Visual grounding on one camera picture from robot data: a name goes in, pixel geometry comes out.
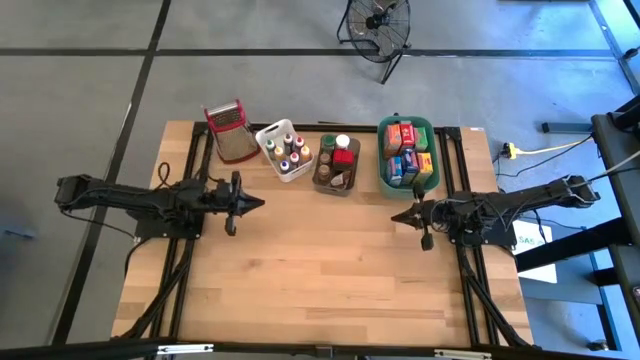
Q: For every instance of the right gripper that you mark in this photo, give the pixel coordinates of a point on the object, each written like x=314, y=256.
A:
x=427, y=217

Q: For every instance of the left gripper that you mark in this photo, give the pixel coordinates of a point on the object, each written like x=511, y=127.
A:
x=231, y=202

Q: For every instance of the dark blue Frosted cereal box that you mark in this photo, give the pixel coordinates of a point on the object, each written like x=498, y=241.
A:
x=410, y=167

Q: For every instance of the blue and pink cereal box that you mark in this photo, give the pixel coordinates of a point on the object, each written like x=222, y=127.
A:
x=394, y=170

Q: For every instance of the blue food colouring bottle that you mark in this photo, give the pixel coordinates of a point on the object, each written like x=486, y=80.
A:
x=284, y=165

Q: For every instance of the yellow Corn Pops cereal box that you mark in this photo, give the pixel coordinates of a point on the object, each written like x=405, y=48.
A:
x=425, y=167

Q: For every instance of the orange food colouring bottle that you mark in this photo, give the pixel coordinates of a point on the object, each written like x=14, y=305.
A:
x=305, y=152

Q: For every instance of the green cereal box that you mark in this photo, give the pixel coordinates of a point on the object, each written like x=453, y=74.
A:
x=421, y=139

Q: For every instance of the cork glass spice jar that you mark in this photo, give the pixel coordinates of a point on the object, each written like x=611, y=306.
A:
x=324, y=172
x=325, y=159

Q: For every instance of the red cereal box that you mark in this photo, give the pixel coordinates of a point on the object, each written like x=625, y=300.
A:
x=407, y=135

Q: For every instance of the red-lid paprika tin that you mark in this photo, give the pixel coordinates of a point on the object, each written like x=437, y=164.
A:
x=343, y=159

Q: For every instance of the green-cap spice jar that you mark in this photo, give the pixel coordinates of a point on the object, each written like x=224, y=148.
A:
x=328, y=142

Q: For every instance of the white-cap spice jar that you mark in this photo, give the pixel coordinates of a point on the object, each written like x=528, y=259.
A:
x=342, y=141

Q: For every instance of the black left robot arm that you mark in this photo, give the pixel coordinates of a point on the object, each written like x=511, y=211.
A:
x=150, y=197

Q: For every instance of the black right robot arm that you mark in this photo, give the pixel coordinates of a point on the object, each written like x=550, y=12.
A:
x=515, y=200

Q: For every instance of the teal plastic bin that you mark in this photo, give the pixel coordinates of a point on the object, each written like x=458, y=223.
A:
x=382, y=185

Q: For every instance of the yellow food colouring bottle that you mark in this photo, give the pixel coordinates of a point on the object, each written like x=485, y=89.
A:
x=279, y=152

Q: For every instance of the red storage bin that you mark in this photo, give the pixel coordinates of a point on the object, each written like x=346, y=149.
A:
x=232, y=135

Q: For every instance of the white plastic bin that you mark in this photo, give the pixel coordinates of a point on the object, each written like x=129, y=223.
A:
x=272, y=129

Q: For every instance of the orange cereal box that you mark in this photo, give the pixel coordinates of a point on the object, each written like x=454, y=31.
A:
x=392, y=140

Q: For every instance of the smoky grey plastic bin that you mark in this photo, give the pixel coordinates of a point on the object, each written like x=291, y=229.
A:
x=356, y=150

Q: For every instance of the white sign panel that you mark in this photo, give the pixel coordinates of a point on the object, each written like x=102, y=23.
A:
x=540, y=265

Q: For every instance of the dark metal floor bar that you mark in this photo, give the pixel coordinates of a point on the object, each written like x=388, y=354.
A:
x=565, y=127

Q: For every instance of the black floor fan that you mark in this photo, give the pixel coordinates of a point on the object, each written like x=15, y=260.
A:
x=372, y=22

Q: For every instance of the black side desk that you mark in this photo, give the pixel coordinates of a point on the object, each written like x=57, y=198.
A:
x=617, y=225

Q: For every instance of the black aluminium rig frame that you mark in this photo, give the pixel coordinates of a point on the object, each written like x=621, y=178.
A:
x=452, y=150

